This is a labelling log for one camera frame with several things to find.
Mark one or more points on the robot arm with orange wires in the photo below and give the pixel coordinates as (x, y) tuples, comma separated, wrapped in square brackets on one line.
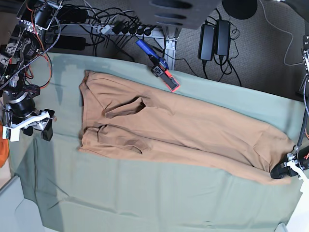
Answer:
[(25, 46)]

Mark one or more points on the black power adapter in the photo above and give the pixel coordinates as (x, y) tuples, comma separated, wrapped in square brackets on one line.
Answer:
[(206, 43), (223, 37)]

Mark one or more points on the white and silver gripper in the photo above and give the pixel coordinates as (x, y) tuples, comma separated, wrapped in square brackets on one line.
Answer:
[(291, 168)]

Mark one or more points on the black power adapter right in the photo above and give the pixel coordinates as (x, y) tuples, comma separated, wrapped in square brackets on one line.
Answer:
[(223, 37)]

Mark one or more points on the white plastic bin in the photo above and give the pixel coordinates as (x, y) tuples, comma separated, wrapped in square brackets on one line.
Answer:
[(18, 214)]

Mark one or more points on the black power adapter left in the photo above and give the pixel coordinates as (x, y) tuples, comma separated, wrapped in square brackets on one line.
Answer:
[(206, 43)]

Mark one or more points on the black power brick left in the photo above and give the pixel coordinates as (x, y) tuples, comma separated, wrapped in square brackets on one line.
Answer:
[(71, 43)]

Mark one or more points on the aluminium frame post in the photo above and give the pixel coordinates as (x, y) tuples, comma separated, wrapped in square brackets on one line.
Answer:
[(171, 35)]

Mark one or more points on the sage green table cloth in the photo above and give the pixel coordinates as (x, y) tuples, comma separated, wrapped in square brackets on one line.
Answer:
[(83, 192)]

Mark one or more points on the black round base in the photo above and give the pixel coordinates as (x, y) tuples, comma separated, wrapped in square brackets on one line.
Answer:
[(240, 9)]

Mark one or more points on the tan brown T-shirt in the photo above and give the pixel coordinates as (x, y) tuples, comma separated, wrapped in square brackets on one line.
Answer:
[(123, 119)]

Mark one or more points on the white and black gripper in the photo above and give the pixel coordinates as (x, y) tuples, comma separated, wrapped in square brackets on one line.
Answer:
[(37, 120)]

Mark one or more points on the white power strip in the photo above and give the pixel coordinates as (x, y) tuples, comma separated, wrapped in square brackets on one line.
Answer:
[(104, 30)]

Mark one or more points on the orange cloth at edge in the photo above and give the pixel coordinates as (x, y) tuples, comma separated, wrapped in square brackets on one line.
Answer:
[(4, 151)]

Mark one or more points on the blue bar clamp centre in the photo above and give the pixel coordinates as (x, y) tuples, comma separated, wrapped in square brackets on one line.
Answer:
[(160, 67)]

